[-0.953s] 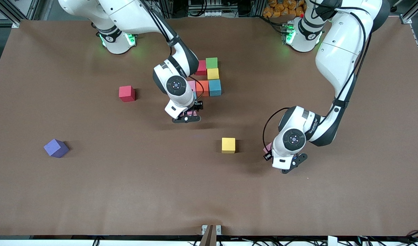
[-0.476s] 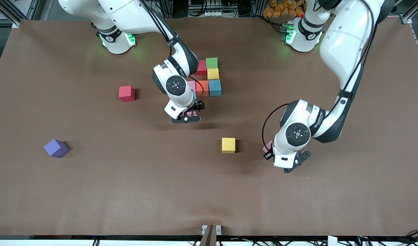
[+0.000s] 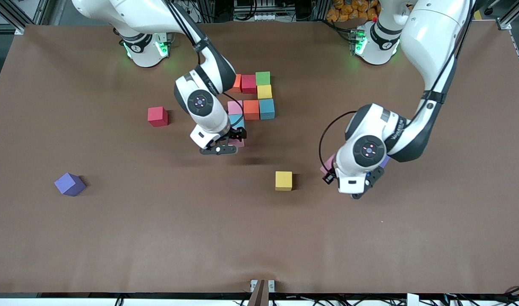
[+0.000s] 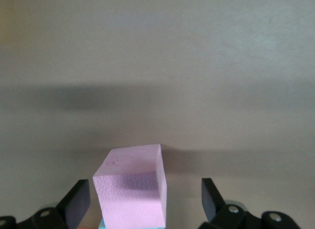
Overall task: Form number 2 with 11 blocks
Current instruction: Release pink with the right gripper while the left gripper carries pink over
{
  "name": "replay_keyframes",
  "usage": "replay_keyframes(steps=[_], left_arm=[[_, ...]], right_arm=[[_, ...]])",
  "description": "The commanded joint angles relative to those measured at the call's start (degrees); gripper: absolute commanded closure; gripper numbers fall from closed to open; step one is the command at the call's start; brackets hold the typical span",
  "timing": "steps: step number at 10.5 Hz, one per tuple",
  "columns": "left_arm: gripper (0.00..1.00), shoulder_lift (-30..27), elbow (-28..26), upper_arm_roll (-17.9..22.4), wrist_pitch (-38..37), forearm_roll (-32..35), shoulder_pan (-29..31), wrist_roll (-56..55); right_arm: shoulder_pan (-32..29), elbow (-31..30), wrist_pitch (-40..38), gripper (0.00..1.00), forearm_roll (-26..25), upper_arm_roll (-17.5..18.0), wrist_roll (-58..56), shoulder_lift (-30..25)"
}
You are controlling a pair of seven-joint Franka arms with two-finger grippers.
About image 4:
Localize pink foam cube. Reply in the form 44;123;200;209
93;143;168;228

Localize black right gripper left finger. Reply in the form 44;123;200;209
0;179;91;229

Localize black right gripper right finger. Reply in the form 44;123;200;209
198;178;301;229

